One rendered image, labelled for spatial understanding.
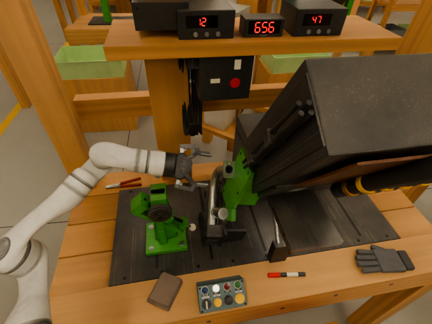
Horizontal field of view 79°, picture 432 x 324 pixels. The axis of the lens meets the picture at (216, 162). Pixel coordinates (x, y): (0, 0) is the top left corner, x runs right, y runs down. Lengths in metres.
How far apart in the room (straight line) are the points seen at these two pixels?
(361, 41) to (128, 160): 0.79
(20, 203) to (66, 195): 1.98
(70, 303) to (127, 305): 0.18
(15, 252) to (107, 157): 0.29
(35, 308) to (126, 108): 0.72
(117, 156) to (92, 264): 0.47
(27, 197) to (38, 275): 1.99
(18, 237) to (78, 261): 0.38
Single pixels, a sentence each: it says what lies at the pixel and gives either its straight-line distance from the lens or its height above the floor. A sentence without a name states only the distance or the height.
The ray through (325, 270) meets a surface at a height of 0.90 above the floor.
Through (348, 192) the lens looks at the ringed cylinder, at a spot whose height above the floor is 1.32.
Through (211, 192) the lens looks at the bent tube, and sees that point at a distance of 0.97.
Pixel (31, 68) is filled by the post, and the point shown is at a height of 1.44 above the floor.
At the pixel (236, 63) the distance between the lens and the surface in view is 0.85.
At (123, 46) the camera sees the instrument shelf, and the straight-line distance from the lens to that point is 0.79.
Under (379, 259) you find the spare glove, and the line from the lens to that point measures 1.15.
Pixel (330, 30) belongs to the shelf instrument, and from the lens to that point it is 0.95.
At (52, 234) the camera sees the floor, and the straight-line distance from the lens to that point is 2.40.
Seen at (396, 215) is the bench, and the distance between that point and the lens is 1.40.
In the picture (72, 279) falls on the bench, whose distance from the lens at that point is 1.09.
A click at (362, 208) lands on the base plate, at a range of 1.31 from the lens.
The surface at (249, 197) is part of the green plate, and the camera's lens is 0.85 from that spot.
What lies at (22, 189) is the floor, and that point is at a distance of 2.86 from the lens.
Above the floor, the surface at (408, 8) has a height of 0.80.
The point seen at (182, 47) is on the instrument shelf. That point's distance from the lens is 0.79.
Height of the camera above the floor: 1.80
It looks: 43 degrees down
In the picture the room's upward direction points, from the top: 3 degrees clockwise
